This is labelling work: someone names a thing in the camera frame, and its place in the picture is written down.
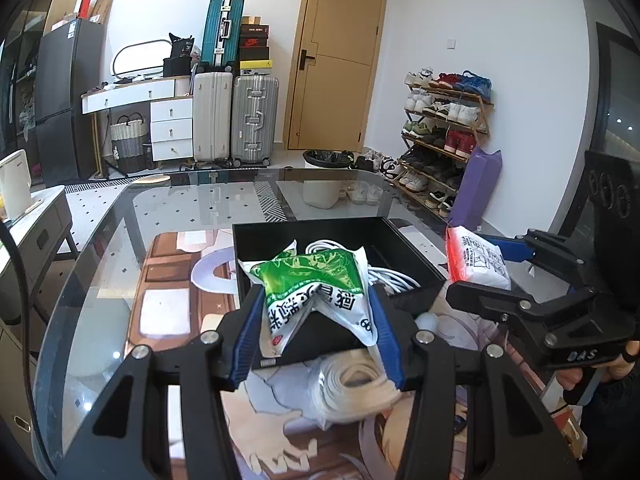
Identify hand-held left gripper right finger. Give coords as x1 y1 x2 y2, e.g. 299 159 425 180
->
369 284 586 480

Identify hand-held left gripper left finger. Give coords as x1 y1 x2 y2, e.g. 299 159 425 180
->
57 285 266 480

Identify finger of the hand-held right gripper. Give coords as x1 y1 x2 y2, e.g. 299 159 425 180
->
445 281 566 333
477 229 596 286

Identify red white packet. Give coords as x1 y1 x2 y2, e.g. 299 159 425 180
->
445 225 513 291

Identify white cable bundle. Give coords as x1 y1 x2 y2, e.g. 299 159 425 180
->
305 240 421 293

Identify green white snack packet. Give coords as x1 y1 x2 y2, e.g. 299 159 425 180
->
239 241 381 356

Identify person's right hand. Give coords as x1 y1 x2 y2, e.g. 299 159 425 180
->
607 339 640 383

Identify purple bag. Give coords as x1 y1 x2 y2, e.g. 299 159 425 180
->
447 146 502 233

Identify printed desk mat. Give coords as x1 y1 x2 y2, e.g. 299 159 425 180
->
125 227 591 480

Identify wooden shoe rack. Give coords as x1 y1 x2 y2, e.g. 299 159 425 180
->
400 85 494 211

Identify rows of racked shoes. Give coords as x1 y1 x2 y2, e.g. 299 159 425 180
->
402 67 493 216

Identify pile of loose sneakers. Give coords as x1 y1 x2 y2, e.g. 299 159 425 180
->
345 147 401 206

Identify white trash bin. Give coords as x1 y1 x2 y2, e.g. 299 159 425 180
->
302 149 351 209

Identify round wooden stool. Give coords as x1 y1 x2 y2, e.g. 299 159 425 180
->
132 172 173 188

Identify silver suitcase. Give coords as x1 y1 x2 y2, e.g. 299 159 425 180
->
230 75 280 167

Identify white suitcase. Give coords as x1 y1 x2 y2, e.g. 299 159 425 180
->
192 71 234 165

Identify white vanity desk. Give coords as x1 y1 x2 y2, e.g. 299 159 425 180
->
81 77 196 176

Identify woven basket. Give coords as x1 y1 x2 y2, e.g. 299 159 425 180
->
109 115 150 173

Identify white side table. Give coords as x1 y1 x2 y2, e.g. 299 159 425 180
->
0 185 73 321

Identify tan wooden door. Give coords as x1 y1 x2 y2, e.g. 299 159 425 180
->
282 0 390 153

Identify black tote bag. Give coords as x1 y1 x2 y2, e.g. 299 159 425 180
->
163 32 196 78

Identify black red shoe box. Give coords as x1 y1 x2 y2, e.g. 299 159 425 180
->
239 36 271 61

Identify dark grey fridge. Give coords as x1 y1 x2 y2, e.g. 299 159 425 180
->
35 19 108 186

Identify oval mirror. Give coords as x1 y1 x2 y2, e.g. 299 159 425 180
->
111 38 173 77

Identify teal suitcase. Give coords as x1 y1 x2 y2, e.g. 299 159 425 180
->
201 0 246 73

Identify dark glass cabinet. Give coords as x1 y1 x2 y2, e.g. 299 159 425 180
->
0 0 48 161

